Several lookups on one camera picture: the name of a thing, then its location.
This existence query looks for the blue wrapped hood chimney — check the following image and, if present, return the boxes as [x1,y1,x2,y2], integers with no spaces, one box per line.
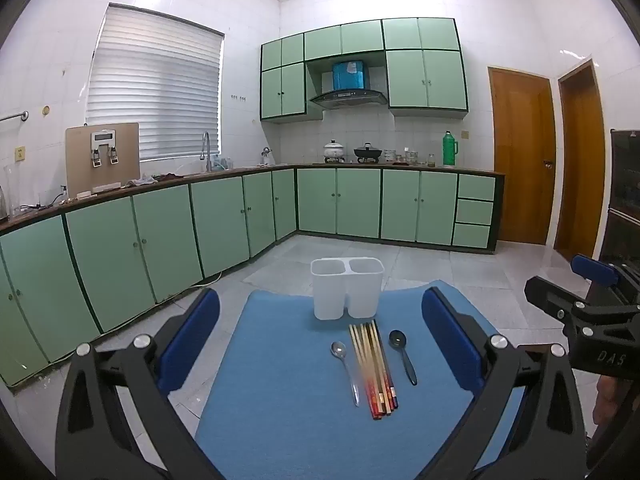
[332,60,366,93]

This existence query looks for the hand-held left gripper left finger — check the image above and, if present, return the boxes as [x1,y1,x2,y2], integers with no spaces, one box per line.
[55,287,226,480]

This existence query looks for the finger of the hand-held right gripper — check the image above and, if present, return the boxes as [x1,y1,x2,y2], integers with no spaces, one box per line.
[571,254,640,303]
[524,276,640,341]

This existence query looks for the green upper kitchen cabinets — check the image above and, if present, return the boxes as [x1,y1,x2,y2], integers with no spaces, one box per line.
[259,17,470,122]

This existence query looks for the blue mat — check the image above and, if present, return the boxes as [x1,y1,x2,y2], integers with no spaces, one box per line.
[194,280,526,480]

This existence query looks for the white device on board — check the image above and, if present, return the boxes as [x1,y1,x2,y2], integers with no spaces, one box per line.
[90,130,120,167]

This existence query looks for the green lower kitchen cabinets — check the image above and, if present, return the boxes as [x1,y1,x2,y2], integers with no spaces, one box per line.
[0,162,506,388]

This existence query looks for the green kitchen cabinets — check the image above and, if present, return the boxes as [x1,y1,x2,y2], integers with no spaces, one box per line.
[0,162,506,388]
[259,17,470,122]

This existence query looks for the brown wooden door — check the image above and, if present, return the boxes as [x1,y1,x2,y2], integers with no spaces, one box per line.
[487,66,557,246]
[554,59,607,263]

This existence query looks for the black glass cabinet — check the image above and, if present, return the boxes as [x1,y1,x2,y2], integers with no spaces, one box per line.
[595,129,640,271]

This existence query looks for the white window blind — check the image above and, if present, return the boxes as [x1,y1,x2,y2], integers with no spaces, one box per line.
[86,2,225,162]

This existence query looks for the bundle of chopsticks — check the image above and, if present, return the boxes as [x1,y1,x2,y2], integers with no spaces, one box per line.
[348,321,399,421]

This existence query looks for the clear glass pitcher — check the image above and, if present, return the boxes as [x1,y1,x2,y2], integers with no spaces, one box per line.
[2,164,21,213]

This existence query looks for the black spoon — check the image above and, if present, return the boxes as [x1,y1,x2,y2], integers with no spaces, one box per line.
[388,330,418,386]

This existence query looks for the crumpled cloth on counter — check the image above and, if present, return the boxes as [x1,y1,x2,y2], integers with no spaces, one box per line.
[125,174,176,187]

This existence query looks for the wooden board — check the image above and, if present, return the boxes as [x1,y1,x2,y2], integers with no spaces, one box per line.
[65,122,141,200]

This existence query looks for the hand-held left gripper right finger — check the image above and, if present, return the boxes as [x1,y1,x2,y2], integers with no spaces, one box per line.
[421,287,586,480]

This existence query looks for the white plastic utensil holder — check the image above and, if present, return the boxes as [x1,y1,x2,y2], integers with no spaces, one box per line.
[310,257,385,321]

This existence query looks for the metal spoon with clear handle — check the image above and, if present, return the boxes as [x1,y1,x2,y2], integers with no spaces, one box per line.
[330,341,361,407]

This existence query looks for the person's right forearm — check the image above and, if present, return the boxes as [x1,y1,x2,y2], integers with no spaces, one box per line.
[592,375,621,428]

